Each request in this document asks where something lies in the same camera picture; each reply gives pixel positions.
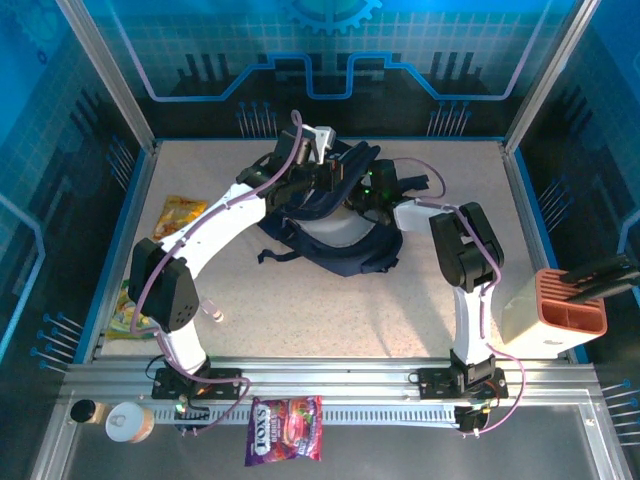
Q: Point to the navy blue backpack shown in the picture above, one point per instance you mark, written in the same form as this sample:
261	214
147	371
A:
350	255

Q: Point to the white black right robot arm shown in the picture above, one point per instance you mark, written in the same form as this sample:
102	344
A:
470	320

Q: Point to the yellow orange snack bag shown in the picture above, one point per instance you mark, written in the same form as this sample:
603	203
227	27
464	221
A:
180	215

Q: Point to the green yellow snack bag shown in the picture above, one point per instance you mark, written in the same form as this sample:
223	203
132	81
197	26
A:
122	320

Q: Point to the purple Fox's candy bag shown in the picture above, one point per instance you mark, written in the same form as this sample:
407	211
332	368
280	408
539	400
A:
282	430

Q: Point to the small white tube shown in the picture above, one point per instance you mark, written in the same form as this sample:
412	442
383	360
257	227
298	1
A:
215	312

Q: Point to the orange white knife block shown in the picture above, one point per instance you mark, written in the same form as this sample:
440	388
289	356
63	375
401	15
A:
550	320

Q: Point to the white pull-tab can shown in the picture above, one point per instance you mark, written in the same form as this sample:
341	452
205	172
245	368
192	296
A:
127	422

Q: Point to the black capped small bottle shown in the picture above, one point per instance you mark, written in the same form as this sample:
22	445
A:
82	411

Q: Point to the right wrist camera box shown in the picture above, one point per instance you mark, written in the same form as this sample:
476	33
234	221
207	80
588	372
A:
384	175

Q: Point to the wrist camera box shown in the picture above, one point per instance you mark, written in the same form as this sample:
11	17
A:
290	147
384	175

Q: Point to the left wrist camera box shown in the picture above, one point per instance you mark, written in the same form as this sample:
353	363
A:
290	147

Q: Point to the aluminium mounting rail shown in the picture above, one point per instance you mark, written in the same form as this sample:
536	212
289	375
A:
330	375

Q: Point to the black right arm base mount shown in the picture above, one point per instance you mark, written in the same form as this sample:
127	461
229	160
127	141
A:
435	382

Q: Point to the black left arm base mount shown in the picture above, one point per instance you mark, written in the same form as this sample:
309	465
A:
225	380

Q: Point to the aluminium frame post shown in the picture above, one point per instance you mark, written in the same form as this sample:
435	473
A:
550	75
111	75

